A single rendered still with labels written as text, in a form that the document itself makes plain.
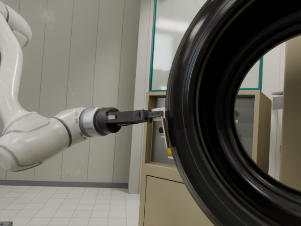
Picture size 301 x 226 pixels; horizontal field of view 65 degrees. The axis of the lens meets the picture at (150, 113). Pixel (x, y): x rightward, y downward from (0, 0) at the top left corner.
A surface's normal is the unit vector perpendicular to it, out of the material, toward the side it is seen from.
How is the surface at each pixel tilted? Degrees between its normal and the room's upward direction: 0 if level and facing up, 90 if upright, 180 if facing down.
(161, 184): 90
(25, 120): 49
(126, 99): 90
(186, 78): 88
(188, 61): 87
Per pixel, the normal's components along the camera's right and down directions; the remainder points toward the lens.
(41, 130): 0.51, -0.64
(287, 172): -0.55, -0.06
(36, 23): 0.13, -0.02
